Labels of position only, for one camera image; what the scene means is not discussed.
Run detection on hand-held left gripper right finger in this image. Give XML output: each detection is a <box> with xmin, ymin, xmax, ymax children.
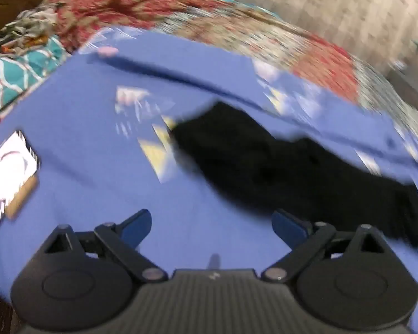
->
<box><xmin>261</xmin><ymin>209</ymin><xmax>386</xmax><ymax>283</ymax></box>

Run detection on red floral quilt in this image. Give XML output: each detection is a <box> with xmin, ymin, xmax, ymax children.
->
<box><xmin>43</xmin><ymin>0</ymin><xmax>418</xmax><ymax>140</ymax></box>

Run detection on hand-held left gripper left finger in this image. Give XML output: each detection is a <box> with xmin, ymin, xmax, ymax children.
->
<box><xmin>43</xmin><ymin>209</ymin><xmax>168</xmax><ymax>283</ymax></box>

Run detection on black pants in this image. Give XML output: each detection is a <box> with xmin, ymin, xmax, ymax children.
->
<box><xmin>171</xmin><ymin>101</ymin><xmax>418</xmax><ymax>250</ymax></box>

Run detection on teal patterned pillow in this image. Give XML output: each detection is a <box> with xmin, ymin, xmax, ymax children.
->
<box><xmin>0</xmin><ymin>36</ymin><xmax>72</xmax><ymax>123</ymax></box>

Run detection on crumpled multicoloured cloth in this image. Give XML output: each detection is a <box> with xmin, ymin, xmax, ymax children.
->
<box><xmin>0</xmin><ymin>7</ymin><xmax>62</xmax><ymax>57</ymax></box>

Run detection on blue printed blanket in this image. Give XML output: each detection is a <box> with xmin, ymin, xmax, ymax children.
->
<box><xmin>0</xmin><ymin>28</ymin><xmax>418</xmax><ymax>334</ymax></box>

